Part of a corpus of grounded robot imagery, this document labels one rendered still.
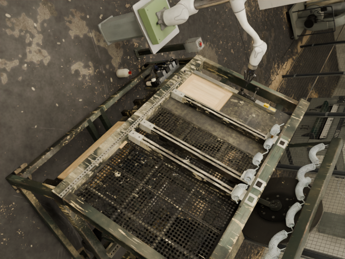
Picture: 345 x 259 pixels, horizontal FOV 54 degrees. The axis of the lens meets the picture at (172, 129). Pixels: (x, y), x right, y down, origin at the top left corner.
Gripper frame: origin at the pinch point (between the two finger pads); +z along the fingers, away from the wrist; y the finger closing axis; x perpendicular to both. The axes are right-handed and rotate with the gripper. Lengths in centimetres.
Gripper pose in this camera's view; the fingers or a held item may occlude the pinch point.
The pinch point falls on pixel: (246, 83)
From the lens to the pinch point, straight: 352.1
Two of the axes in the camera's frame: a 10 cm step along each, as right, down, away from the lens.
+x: -5.4, 5.9, -6.0
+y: -8.4, -4.6, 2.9
